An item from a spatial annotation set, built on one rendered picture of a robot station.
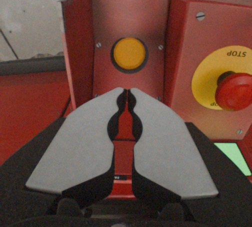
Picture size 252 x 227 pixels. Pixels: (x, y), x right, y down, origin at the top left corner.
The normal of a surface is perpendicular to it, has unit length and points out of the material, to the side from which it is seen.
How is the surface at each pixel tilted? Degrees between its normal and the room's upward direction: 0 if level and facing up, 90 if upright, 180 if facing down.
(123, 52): 35
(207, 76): 0
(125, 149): 90
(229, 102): 3
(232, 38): 0
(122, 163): 90
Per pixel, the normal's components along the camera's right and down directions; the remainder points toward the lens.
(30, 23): -0.03, 0.58
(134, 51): 0.00, 0.02
